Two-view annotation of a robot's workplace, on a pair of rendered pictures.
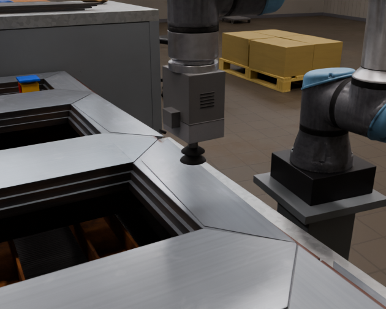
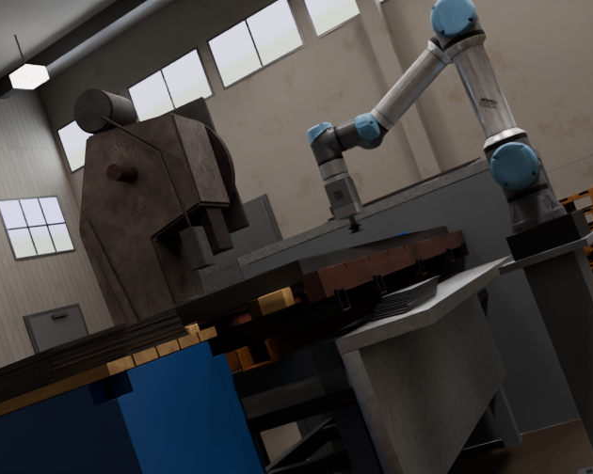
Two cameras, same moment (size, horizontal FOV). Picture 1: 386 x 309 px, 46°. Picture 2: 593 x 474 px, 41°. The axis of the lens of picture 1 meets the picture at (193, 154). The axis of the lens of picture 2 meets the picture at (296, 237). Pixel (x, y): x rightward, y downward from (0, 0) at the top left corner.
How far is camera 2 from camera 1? 1.87 m
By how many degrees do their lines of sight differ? 56
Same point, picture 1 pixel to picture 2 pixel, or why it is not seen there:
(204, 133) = (343, 213)
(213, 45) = (333, 166)
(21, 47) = (410, 215)
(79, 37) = (455, 193)
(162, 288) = not seen: hidden behind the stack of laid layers
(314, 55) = not seen: outside the picture
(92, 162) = not seen: hidden behind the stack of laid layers
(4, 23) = (393, 201)
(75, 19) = (447, 180)
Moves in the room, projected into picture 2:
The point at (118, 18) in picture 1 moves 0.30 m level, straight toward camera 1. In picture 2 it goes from (485, 165) to (446, 174)
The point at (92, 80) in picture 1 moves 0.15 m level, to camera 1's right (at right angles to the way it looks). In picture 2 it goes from (476, 228) to (506, 216)
